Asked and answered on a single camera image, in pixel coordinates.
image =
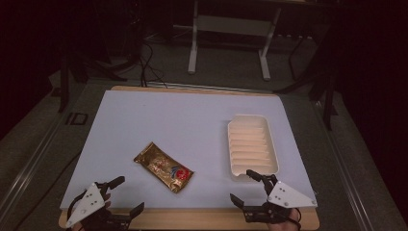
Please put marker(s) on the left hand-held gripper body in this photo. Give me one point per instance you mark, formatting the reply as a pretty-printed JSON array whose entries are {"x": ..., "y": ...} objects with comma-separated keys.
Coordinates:
[{"x": 91, "y": 202}]

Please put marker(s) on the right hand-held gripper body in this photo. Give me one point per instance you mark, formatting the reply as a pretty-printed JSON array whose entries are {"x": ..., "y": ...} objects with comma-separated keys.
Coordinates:
[{"x": 287, "y": 199}]

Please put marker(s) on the white ribbed plastic tray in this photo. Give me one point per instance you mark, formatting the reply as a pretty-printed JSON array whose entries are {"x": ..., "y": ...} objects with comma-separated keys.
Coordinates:
[{"x": 251, "y": 144}]

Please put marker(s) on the gold snack packet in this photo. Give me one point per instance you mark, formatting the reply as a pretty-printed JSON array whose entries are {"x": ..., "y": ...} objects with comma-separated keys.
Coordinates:
[{"x": 163, "y": 166}]

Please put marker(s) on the person's left hand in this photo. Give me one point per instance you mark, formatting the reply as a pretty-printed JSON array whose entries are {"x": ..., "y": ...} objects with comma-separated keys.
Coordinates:
[{"x": 107, "y": 200}]

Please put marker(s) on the person's right hand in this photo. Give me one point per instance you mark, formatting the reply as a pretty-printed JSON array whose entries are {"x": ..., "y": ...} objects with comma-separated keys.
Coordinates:
[{"x": 288, "y": 226}]

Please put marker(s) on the pale blue table mat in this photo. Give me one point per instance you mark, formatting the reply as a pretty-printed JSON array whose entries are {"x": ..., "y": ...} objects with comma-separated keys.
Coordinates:
[{"x": 179, "y": 128}]

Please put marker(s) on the black metal stand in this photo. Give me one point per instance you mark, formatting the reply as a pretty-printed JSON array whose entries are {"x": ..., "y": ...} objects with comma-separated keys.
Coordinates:
[
  {"x": 64, "y": 83},
  {"x": 328, "y": 96}
]

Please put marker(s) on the aluminium floor rail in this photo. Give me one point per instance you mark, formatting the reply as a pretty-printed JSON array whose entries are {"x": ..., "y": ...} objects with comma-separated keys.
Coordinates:
[
  {"x": 29, "y": 166},
  {"x": 343, "y": 166},
  {"x": 198, "y": 87}
]

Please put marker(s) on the black floor bracket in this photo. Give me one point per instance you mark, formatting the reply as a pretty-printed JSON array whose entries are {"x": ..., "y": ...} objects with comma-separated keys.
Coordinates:
[{"x": 77, "y": 118}]

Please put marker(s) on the white metal table frame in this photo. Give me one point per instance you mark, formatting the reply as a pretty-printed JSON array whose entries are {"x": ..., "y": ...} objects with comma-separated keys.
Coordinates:
[{"x": 192, "y": 48}]

